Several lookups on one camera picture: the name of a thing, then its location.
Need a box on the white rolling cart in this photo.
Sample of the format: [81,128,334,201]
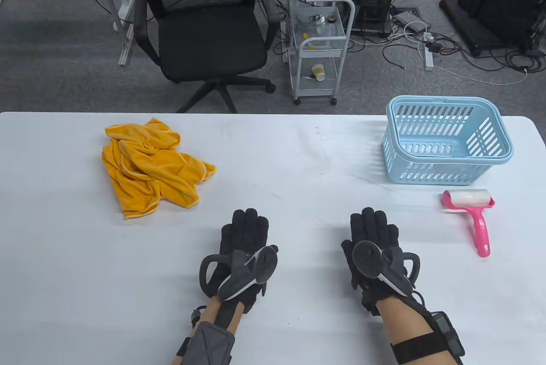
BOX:
[289,0,356,105]

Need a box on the black right forearm strap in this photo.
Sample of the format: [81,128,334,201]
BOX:
[390,331,441,364]

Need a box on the tangle of black cables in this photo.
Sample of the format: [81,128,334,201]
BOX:
[382,28,546,74]

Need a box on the white power strip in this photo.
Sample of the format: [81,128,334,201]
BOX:
[423,32,435,71]

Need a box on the white desk leg frame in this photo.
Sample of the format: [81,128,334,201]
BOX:
[92,0,141,67]

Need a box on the light blue plastic basket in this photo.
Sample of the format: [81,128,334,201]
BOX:
[382,96,514,185]

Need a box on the person's left forearm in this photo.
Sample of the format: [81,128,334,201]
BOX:
[173,296,247,365]

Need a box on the pink lint roller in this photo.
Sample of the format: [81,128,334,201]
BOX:
[442,189,496,258]

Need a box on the person's left hand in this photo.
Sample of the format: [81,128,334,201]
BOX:
[208,209,271,314]

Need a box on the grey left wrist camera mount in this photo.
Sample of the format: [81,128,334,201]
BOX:
[173,306,236,365]

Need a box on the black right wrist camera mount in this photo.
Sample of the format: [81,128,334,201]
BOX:
[430,313,465,365]

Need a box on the person's right hand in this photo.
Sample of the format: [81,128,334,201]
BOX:
[341,207,421,317]

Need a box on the grey right hand controller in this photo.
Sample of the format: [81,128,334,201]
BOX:
[352,240,421,297]

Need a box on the black mesh office chair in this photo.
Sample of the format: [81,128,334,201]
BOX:
[134,0,276,114]

